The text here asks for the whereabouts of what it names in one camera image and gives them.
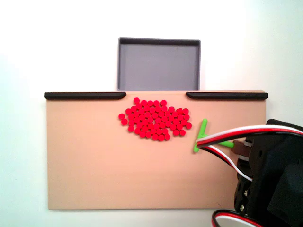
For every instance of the grey plastic tray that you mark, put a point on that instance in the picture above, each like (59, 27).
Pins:
(158, 66)

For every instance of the black edge rail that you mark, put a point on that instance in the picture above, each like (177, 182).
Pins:
(227, 95)
(82, 95)

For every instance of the beige rectangular work board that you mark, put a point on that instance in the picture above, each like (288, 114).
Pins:
(82, 153)

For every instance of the red cylindrical granule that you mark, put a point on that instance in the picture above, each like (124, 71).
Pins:
(148, 134)
(168, 123)
(167, 136)
(161, 114)
(128, 111)
(170, 118)
(156, 103)
(124, 121)
(143, 122)
(130, 116)
(183, 122)
(156, 121)
(142, 116)
(131, 122)
(147, 114)
(137, 120)
(136, 100)
(167, 114)
(150, 125)
(145, 128)
(149, 120)
(179, 110)
(159, 131)
(153, 131)
(175, 132)
(136, 114)
(186, 117)
(163, 102)
(146, 108)
(152, 110)
(165, 130)
(158, 109)
(134, 108)
(121, 116)
(164, 108)
(162, 124)
(155, 137)
(142, 134)
(138, 125)
(150, 103)
(164, 119)
(171, 109)
(176, 121)
(185, 110)
(156, 126)
(173, 127)
(179, 126)
(174, 114)
(188, 125)
(182, 132)
(143, 102)
(137, 130)
(161, 137)
(180, 116)
(131, 128)
(155, 115)

